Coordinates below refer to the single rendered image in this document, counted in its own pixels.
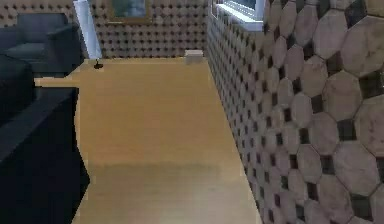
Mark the small white box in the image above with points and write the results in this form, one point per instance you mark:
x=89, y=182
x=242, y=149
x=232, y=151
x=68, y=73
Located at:
x=193, y=56

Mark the small black object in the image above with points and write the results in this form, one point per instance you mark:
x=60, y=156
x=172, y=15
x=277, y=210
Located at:
x=98, y=65

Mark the white framed window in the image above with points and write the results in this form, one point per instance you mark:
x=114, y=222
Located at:
x=240, y=10

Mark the white door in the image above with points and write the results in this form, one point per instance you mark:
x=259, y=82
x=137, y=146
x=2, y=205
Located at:
x=87, y=28

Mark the dark blue armchair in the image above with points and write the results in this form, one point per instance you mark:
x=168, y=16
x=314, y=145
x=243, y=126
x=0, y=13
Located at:
x=36, y=40

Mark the framed wall picture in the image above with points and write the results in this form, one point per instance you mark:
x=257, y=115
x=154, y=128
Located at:
x=130, y=9

